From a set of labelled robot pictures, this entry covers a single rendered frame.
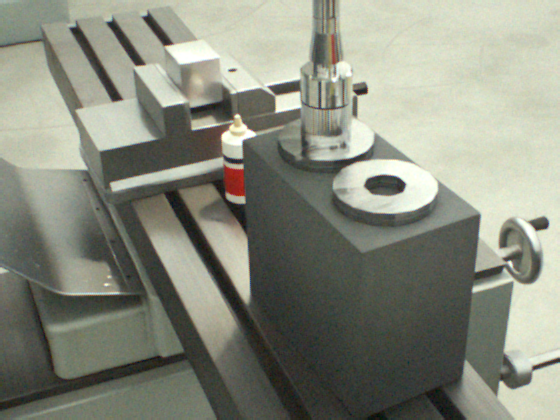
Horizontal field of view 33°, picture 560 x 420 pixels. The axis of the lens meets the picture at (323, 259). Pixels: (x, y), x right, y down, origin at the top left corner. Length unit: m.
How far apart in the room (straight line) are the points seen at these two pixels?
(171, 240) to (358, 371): 0.36
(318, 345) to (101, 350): 0.40
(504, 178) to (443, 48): 1.04
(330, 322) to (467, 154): 2.40
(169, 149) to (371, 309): 0.48
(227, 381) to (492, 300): 0.62
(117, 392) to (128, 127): 0.34
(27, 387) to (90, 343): 0.10
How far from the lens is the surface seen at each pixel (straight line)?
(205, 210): 1.16
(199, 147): 1.21
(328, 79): 0.84
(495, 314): 1.46
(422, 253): 0.79
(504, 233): 1.66
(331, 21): 0.83
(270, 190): 0.88
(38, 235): 1.24
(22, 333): 1.34
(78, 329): 1.20
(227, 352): 0.95
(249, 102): 1.20
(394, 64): 3.85
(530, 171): 3.16
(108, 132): 1.21
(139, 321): 1.21
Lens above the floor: 1.55
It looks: 35 degrees down
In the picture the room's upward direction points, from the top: straight up
